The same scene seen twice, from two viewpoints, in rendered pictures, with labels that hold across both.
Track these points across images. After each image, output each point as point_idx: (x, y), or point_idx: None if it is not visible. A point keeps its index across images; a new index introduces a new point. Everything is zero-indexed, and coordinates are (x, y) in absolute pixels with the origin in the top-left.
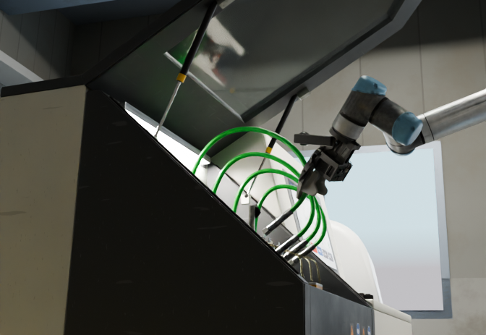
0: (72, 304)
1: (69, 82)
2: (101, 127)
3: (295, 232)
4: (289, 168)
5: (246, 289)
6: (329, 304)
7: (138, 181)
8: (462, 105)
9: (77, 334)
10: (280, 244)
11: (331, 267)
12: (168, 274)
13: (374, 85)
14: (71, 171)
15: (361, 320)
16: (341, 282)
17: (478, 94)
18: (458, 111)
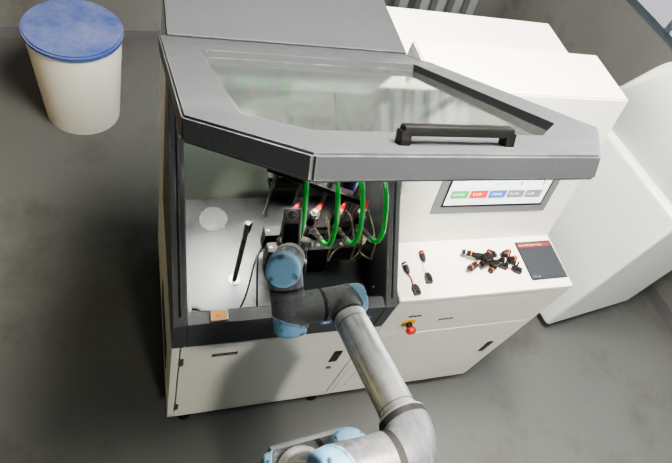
0: (163, 179)
1: (165, 26)
2: (166, 93)
3: (431, 188)
4: (335, 196)
5: (170, 289)
6: (240, 324)
7: (167, 159)
8: (355, 359)
9: (163, 196)
10: (383, 201)
11: (521, 203)
12: (167, 229)
13: (269, 278)
14: (164, 101)
15: None
16: (386, 272)
17: (369, 372)
18: (351, 357)
